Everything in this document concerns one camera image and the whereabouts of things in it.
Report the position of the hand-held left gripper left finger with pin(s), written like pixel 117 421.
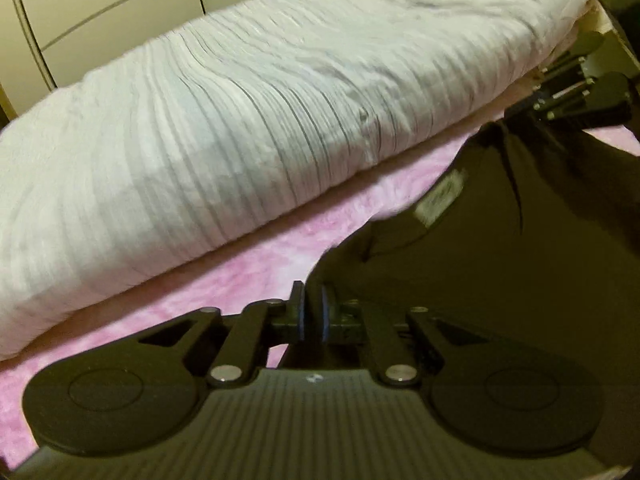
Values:
pixel 299 310

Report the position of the white ribbed rolled quilt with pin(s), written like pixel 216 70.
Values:
pixel 250 120

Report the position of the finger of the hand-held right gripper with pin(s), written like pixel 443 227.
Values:
pixel 582 55
pixel 595 100

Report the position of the dark brown shirt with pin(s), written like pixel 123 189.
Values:
pixel 500 240

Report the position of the cream wardrobe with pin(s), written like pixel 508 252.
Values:
pixel 100 10

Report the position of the pink floral blanket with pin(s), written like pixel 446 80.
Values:
pixel 225 280

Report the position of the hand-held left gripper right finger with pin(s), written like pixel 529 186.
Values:
pixel 326 312

